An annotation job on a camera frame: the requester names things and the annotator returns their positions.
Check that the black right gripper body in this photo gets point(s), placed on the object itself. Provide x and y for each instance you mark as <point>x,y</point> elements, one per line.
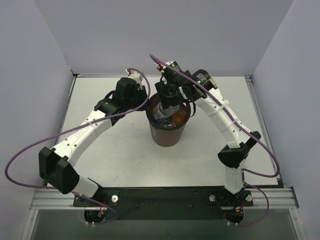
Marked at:
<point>168,94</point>

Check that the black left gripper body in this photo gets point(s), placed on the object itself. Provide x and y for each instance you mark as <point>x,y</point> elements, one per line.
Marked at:
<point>141,95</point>

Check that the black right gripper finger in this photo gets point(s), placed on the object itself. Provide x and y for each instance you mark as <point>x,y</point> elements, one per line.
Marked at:
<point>165,99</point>
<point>178,99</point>

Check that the clear bottle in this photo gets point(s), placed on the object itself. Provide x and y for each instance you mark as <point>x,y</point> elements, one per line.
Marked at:
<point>159,112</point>

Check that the orange label plastic bottle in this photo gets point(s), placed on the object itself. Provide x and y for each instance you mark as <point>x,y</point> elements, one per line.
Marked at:
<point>179,117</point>

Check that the blue label plastic bottle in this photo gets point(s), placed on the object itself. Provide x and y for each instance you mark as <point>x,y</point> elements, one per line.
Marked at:
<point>166,123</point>

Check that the brown plastic waste bin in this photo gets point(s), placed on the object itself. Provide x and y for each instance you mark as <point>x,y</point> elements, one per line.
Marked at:
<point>167,137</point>

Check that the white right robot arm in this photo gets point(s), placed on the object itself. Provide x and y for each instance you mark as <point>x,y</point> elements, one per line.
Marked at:
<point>239,139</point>

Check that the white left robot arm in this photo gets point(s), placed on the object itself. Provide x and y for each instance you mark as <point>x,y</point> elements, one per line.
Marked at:
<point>56,164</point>

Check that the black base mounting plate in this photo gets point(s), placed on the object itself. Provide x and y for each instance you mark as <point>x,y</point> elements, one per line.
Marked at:
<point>165,203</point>

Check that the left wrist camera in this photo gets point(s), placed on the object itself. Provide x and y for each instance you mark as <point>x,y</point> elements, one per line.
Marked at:
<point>135,76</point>

